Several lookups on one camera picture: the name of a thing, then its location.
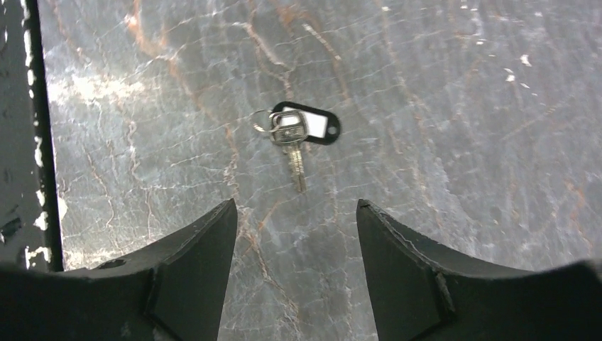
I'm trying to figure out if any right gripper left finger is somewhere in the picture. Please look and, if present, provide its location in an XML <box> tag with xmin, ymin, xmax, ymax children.
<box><xmin>1</xmin><ymin>199</ymin><xmax>238</xmax><ymax>340</ymax></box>

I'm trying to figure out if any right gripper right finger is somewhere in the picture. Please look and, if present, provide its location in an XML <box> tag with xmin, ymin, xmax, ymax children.
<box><xmin>356</xmin><ymin>199</ymin><xmax>601</xmax><ymax>340</ymax></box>

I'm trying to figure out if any key with black tag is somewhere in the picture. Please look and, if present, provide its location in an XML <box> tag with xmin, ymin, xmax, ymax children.
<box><xmin>251</xmin><ymin>101</ymin><xmax>342</xmax><ymax>193</ymax></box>

